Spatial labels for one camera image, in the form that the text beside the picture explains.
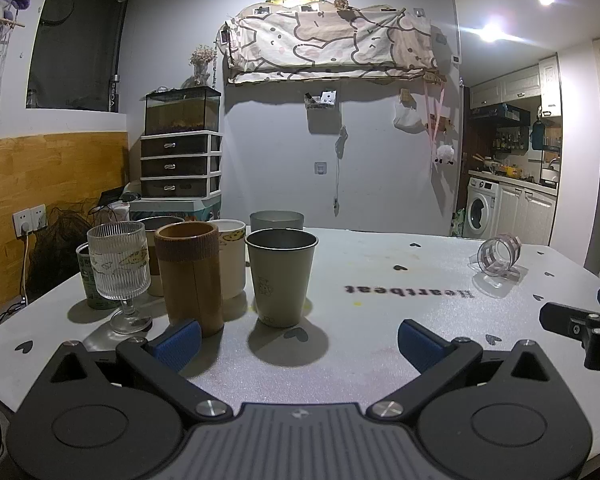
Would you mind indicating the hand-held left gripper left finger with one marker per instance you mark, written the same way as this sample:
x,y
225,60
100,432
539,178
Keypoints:
x,y
177,347

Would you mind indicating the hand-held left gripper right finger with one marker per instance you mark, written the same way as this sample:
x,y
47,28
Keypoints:
x,y
421,349

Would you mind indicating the clear pink-striped cup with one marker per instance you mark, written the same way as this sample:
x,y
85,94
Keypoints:
x,y
495,255

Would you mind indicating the brown cup with knit sleeve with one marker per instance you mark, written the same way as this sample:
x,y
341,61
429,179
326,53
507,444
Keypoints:
x,y
190,280

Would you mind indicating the beige cup with dark rim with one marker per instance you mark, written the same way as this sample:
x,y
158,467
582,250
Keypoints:
x,y
155,280

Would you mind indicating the white printed cup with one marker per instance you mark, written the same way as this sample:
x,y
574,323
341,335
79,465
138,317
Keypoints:
x,y
232,270

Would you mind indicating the green printed cup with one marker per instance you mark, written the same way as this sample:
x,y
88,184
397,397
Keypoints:
x,y
86,280

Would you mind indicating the beige metal cup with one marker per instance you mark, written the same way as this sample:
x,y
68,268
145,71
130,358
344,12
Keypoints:
x,y
280,285

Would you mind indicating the grey cup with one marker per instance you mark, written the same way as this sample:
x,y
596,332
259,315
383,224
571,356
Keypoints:
x,y
277,221

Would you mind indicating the ribbed glass goblet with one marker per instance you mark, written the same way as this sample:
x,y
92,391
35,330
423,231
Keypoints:
x,y
120,270

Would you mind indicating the white lower kitchen cabinets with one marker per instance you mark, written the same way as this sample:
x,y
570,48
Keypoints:
x,y
525,215

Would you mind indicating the white kitchen cabinets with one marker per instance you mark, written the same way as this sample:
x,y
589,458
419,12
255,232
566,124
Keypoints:
x,y
525,215
517,85

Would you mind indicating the white washing machine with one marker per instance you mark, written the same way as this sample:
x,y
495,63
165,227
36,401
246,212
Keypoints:
x,y
480,207

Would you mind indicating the teal storage box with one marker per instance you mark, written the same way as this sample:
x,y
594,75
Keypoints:
x,y
180,207

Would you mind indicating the black net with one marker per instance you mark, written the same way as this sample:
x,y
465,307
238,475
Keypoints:
x,y
60,245

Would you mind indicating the blue hanging bag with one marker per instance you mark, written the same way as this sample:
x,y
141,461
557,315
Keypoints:
x,y
537,135

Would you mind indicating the white drawer unit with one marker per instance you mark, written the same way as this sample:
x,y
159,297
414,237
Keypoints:
x,y
180,165

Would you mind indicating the rack of bottles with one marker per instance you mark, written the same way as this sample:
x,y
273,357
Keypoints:
x,y
509,141

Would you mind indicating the white plush sheep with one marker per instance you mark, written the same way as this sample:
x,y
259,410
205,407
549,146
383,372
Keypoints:
x,y
445,153

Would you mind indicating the white upper kitchen cabinets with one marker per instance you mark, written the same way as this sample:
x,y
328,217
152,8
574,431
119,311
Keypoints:
x,y
517,85

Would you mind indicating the white hanging bag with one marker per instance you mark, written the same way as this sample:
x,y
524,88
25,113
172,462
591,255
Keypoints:
x,y
407,119

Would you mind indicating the glass fish tank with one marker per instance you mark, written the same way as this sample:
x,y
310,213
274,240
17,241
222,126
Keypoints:
x,y
182,112

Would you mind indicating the vase of dried flowers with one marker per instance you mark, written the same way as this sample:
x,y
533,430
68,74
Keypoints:
x,y
201,62

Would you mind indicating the dark window blind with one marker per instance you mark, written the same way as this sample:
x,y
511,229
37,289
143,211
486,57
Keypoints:
x,y
75,45

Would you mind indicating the printed cloth cover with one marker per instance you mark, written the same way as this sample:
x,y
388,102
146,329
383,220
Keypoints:
x,y
330,40

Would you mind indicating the dried flower ball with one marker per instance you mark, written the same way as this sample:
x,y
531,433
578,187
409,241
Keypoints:
x,y
341,2

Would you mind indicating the white wall socket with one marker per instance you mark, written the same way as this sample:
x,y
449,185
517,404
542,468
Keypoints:
x,y
29,220

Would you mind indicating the white wall hook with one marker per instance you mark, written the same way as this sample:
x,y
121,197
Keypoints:
x,y
320,167

